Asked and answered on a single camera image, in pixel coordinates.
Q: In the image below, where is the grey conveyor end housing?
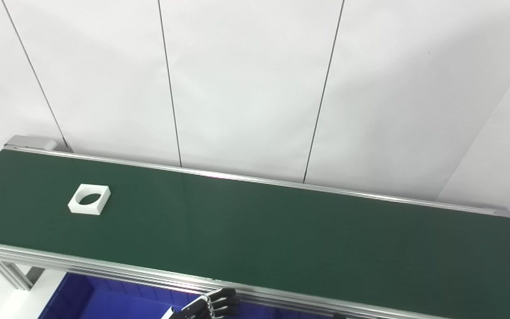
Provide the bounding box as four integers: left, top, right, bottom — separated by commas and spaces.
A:
4, 135, 57, 152

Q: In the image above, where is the white square part round hole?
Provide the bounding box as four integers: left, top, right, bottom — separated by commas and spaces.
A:
68, 183, 111, 216

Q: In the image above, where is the blue plastic bin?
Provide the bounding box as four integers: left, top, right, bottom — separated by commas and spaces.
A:
38, 272, 335, 319

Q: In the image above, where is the aluminium conveyor leg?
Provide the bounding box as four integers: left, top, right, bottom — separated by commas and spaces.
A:
0, 259, 45, 292

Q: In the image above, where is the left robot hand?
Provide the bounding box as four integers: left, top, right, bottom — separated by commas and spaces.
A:
161, 288, 240, 319

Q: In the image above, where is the green conveyor belt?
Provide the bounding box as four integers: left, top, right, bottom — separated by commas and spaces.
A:
0, 149, 510, 319
0, 144, 510, 319

